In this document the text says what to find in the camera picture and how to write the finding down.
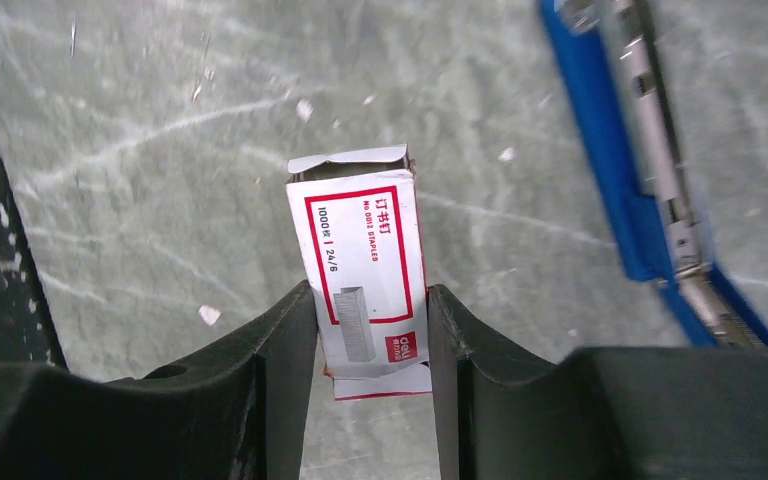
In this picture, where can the red white staples box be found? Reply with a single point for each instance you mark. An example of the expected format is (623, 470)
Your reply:
(356, 220)

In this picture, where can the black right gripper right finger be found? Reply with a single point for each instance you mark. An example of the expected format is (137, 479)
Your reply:
(502, 412)

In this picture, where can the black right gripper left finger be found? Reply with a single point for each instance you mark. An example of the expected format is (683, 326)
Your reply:
(235, 409)

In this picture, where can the blue black stapler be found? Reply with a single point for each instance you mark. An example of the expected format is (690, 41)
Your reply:
(607, 55)

